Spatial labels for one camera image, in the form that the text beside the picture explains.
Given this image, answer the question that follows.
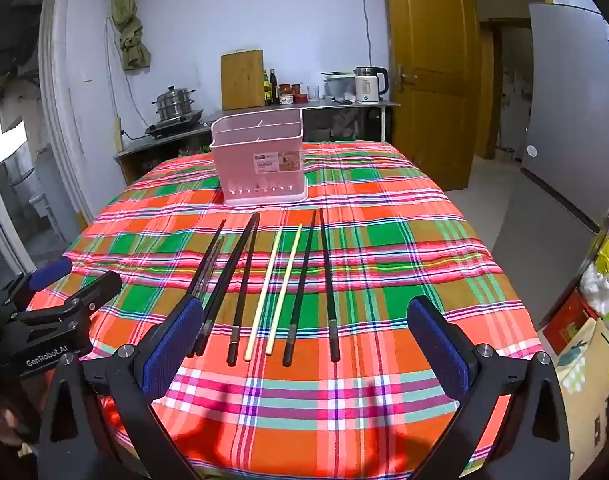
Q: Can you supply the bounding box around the steel steamer pot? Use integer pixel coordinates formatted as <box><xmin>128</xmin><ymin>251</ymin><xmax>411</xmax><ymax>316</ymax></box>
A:
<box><xmin>152</xmin><ymin>86</ymin><xmax>196</xmax><ymax>122</ymax></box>

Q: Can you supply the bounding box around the black induction cooker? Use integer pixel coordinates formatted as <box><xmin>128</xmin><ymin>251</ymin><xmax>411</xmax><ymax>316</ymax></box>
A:
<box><xmin>145</xmin><ymin>109</ymin><xmax>205</xmax><ymax>140</ymax></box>

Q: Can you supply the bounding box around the white plastic bag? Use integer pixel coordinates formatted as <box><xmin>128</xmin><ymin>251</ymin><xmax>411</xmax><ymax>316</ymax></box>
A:
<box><xmin>579</xmin><ymin>265</ymin><xmax>609</xmax><ymax>313</ymax></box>

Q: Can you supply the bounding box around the pink plastic utensil holder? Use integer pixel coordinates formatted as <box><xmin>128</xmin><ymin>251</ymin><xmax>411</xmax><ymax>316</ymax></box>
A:
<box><xmin>209</xmin><ymin>108</ymin><xmax>309</xmax><ymax>208</ymax></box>

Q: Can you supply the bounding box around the clear plastic storage box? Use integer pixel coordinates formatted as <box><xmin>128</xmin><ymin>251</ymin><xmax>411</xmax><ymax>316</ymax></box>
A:
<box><xmin>323</xmin><ymin>72</ymin><xmax>357</xmax><ymax>103</ymax></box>

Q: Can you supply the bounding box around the white electric kettle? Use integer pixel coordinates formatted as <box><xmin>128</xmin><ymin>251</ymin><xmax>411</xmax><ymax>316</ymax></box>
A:
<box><xmin>353</xmin><ymin>66</ymin><xmax>389</xmax><ymax>105</ymax></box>

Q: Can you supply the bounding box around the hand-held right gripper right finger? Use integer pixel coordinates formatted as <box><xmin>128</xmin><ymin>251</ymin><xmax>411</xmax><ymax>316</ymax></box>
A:
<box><xmin>407</xmin><ymin>295</ymin><xmax>572</xmax><ymax>480</ymax></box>

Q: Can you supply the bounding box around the cream chopstick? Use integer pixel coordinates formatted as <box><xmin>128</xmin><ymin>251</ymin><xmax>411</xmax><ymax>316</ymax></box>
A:
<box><xmin>264</xmin><ymin>223</ymin><xmax>304</xmax><ymax>357</ymax></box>
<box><xmin>243</xmin><ymin>226</ymin><xmax>284</xmax><ymax>362</ymax></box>

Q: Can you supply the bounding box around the low steel kitchen table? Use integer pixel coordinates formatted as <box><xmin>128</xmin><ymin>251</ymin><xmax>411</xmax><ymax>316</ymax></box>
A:
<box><xmin>114</xmin><ymin>122</ymin><xmax>215</xmax><ymax>186</ymax></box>

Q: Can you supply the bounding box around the green knotted curtain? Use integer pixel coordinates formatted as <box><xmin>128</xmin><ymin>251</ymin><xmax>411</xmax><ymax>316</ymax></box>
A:
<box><xmin>110</xmin><ymin>0</ymin><xmax>152</xmax><ymax>71</ymax></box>

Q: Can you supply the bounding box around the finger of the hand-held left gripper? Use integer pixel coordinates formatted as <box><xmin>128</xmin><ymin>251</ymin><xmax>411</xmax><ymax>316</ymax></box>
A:
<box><xmin>4</xmin><ymin>256</ymin><xmax>73</xmax><ymax>311</ymax></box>
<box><xmin>9</xmin><ymin>271</ymin><xmax>123</xmax><ymax>325</ymax></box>

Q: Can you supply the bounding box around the thin grey wall cable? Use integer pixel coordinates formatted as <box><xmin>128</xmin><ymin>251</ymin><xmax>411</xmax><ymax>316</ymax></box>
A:
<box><xmin>106</xmin><ymin>16</ymin><xmax>151</xmax><ymax>138</ymax></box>

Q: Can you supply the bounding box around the black wall cable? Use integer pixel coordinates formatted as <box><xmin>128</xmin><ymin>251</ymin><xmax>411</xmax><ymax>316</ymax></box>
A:
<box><xmin>357</xmin><ymin>0</ymin><xmax>375</xmax><ymax>77</ymax></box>

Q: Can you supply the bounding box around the tall steel kitchen table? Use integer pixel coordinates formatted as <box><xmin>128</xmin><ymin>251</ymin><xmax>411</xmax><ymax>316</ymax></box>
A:
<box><xmin>302</xmin><ymin>99</ymin><xmax>401</xmax><ymax>144</ymax></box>

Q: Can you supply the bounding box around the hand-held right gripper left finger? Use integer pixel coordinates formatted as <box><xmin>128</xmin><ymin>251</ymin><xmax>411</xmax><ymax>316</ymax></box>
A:
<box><xmin>37</xmin><ymin>295</ymin><xmax>205</xmax><ymax>480</ymax></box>

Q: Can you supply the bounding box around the grey refrigerator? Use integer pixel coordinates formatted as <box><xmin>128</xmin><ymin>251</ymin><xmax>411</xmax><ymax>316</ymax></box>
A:
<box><xmin>491</xmin><ymin>2</ymin><xmax>609</xmax><ymax>328</ymax></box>

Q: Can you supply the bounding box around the plaid tablecloth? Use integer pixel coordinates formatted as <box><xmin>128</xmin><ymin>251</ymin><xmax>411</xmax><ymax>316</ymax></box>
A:
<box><xmin>27</xmin><ymin>141</ymin><xmax>542</xmax><ymax>480</ymax></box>

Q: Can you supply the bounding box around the wooden cutting board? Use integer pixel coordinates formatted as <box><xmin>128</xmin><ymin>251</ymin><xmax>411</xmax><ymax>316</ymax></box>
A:
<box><xmin>220</xmin><ymin>49</ymin><xmax>265</xmax><ymax>112</ymax></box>

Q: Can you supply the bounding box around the red box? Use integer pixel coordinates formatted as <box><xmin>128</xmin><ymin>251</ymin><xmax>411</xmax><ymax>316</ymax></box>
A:
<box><xmin>541</xmin><ymin>287</ymin><xmax>600</xmax><ymax>356</ymax></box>

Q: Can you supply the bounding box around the yellow wooden door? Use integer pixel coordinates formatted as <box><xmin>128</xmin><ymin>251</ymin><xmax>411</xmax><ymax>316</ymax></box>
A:
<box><xmin>383</xmin><ymin>0</ymin><xmax>481</xmax><ymax>192</ymax></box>

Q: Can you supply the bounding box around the cardboard box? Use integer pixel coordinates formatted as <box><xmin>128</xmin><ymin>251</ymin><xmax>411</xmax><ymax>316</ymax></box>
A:
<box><xmin>554</xmin><ymin>317</ymin><xmax>609</xmax><ymax>461</ymax></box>

